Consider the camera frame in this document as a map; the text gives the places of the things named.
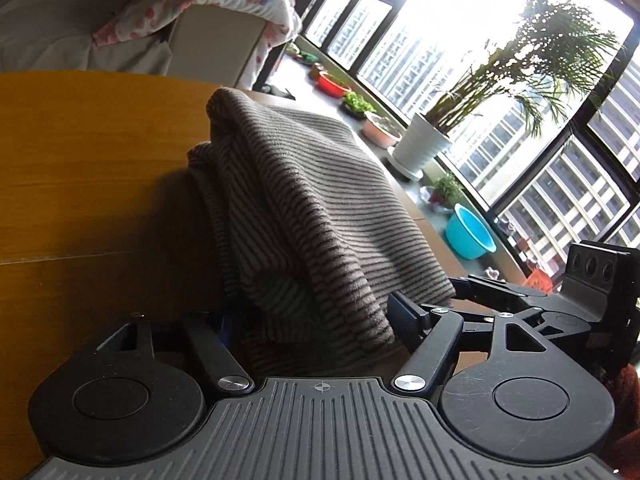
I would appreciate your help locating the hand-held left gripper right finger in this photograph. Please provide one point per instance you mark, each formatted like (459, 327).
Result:
(401, 311)

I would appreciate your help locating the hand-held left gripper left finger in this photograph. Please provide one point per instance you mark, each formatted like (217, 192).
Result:
(213, 349)

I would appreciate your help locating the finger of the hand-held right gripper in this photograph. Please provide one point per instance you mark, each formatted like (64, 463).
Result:
(500, 286)
(472, 310)

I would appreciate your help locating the brown striped garment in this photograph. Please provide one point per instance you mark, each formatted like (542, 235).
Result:
(310, 200)

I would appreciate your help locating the person's right forearm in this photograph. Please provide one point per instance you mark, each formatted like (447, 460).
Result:
(629, 420)

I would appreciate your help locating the small red ornament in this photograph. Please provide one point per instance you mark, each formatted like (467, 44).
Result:
(540, 280)

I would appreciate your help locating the blue plastic basin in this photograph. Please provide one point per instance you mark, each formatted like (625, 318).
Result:
(467, 235)

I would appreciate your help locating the grey windowsill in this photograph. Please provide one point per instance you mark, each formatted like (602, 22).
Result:
(430, 216)

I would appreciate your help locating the small green potted plant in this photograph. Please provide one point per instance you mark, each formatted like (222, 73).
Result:
(447, 190)

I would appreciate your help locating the palm plant in white pot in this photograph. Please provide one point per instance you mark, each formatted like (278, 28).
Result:
(422, 142)

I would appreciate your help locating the pink flower pot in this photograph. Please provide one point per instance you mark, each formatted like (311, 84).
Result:
(380, 132)

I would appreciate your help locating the black pot with green plant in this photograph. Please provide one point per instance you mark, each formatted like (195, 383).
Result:
(356, 105)

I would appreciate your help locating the red plastic basin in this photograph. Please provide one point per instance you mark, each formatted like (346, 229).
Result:
(332, 85)

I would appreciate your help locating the dark red flower pot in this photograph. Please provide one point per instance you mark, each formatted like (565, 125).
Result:
(316, 71)

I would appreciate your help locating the green flower pot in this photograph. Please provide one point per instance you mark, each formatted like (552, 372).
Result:
(306, 56)

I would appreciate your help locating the beige sofa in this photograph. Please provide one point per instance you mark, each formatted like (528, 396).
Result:
(60, 25)

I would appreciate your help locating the black window frame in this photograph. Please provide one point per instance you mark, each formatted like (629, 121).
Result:
(577, 127)

